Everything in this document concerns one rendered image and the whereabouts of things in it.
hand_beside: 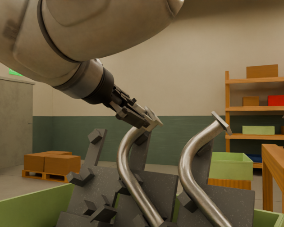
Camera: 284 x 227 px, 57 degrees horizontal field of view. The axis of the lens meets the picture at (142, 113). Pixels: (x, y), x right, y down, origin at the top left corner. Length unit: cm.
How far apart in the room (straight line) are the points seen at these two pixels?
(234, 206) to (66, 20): 46
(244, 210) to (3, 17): 52
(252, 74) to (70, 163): 410
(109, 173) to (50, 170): 462
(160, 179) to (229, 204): 17
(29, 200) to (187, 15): 655
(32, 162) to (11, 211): 490
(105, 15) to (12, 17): 13
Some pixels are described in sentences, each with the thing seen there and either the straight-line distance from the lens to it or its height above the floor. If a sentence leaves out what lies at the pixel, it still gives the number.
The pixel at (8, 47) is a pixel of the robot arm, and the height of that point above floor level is 126.
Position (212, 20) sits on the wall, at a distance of 692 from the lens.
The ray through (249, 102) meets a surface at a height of 151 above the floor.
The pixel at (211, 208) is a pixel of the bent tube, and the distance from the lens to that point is 54.
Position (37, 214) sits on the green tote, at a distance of 86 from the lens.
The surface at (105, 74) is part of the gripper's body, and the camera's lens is 49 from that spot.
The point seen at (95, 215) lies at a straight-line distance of 67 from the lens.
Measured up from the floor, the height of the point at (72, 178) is 101.
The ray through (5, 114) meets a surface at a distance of 703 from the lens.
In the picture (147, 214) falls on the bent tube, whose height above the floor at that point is 97.
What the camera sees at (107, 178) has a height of 101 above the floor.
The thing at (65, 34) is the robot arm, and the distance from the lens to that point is 34.
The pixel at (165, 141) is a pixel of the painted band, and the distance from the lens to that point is 673.
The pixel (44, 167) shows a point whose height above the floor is 24.
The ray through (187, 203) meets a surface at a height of 100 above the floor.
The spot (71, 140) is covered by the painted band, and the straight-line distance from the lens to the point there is 796.
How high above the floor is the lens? 117
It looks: 1 degrees up
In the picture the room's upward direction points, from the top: straight up
